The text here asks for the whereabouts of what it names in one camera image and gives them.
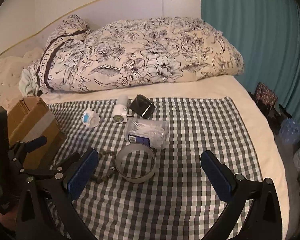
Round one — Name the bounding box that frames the grey tape roll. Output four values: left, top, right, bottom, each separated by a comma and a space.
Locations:
115, 144, 158, 183

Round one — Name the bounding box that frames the clear cotton swab jar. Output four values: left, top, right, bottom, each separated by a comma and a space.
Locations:
124, 118, 170, 150

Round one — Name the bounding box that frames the brown cardboard box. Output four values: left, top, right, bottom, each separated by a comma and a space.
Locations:
7, 96, 66, 169

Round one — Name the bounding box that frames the white bear toy blue star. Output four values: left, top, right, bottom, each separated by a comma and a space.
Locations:
82, 107, 100, 128

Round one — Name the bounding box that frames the white bed sheet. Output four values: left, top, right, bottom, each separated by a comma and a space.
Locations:
42, 75, 290, 237

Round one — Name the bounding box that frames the cream tufted headboard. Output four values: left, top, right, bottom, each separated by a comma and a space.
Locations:
0, 48, 43, 111

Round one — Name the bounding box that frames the white lint remover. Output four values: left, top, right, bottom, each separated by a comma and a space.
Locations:
112, 95, 129, 124

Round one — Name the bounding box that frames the mint green towel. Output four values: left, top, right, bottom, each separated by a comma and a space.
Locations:
18, 69, 43, 96

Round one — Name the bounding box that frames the black square device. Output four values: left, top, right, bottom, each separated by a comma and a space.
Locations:
129, 94, 155, 119

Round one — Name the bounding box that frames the blue plastic bag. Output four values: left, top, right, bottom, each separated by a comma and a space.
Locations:
279, 118, 300, 145

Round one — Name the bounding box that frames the patterned dark box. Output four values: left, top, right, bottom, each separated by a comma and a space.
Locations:
253, 82, 278, 114

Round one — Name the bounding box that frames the floral quilt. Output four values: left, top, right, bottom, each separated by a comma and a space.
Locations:
27, 15, 244, 93

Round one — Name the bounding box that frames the teal curtain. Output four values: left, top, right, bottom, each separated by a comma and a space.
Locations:
201, 0, 300, 125

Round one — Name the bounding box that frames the dark bead bracelet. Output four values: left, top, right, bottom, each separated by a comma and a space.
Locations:
90, 149, 119, 183

